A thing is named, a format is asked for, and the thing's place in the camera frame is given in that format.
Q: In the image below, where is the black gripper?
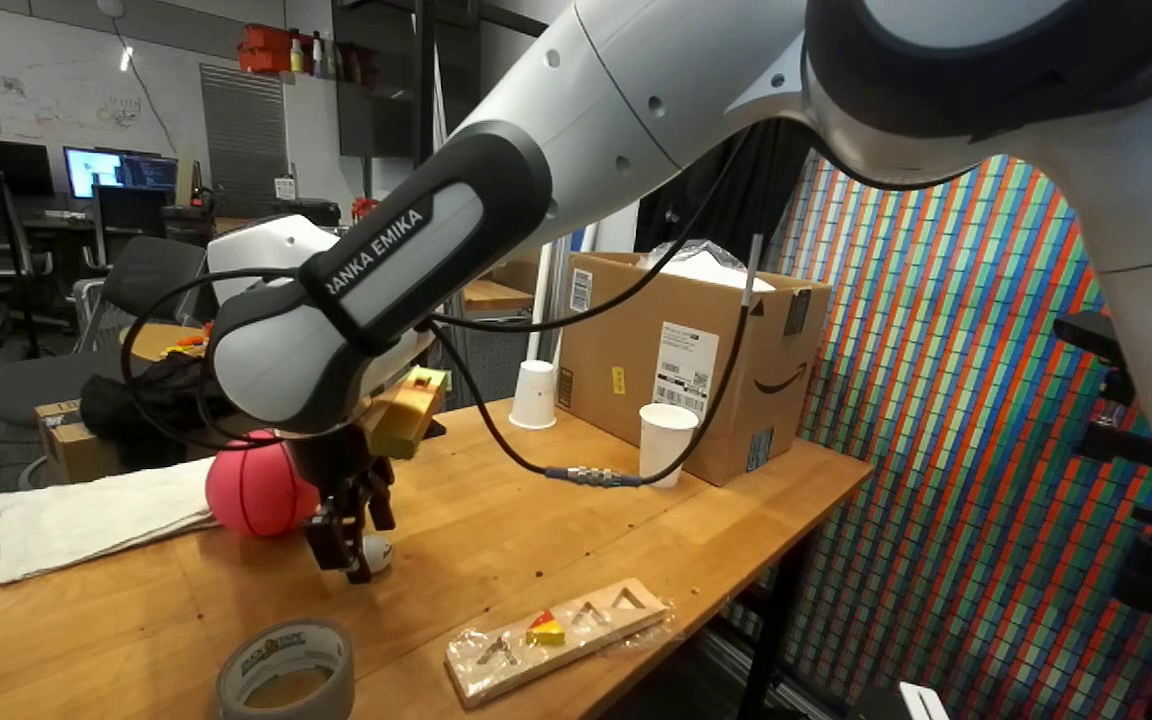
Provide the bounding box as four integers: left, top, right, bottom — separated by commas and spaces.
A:
285, 419, 400, 588

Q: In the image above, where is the red mini basketball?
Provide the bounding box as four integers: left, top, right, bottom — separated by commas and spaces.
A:
204, 435, 326, 545

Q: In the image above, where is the grey masking tape roll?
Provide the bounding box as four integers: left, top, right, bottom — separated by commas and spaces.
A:
211, 616, 358, 720

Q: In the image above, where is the white paper cup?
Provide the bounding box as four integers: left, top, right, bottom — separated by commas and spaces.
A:
507, 355, 565, 432
636, 400, 699, 490

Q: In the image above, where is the yellow red puzzle piece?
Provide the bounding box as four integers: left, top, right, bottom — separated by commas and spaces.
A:
526, 609, 568, 650

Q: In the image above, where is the black backpack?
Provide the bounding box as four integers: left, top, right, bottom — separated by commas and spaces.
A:
75, 346, 234, 462

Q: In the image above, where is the wooden shape puzzle board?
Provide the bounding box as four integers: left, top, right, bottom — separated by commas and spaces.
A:
439, 575, 678, 713

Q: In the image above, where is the white towel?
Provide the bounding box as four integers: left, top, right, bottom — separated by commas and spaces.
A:
0, 455, 225, 590

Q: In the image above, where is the round wooden side table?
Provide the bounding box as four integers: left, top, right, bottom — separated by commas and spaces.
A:
115, 315, 218, 369

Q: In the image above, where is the small brown cardboard box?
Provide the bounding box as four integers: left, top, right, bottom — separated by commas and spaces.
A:
33, 396, 129, 486

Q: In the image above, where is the grey office chair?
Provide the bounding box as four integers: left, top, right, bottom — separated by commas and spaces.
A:
102, 232, 211, 324

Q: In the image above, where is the large cardboard shipping box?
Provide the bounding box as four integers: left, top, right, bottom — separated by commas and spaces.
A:
555, 246, 837, 486

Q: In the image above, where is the lit computer monitor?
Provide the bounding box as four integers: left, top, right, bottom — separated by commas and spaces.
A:
60, 145, 179, 202

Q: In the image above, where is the clear plastic bag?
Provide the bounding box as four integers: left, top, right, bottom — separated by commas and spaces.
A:
636, 237, 779, 297

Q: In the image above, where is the red container on shelf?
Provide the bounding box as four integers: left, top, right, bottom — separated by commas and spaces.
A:
234, 21, 292, 81

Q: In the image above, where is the white paper tag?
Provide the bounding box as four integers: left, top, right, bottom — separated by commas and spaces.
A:
897, 676, 952, 720

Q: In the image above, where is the yellowish wrist camera box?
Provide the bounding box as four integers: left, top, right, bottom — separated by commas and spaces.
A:
360, 364, 454, 462

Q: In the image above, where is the black metal table frame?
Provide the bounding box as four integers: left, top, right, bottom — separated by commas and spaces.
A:
732, 530, 821, 720

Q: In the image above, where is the black camera on stand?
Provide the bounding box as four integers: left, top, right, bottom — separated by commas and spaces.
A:
1054, 309, 1152, 616

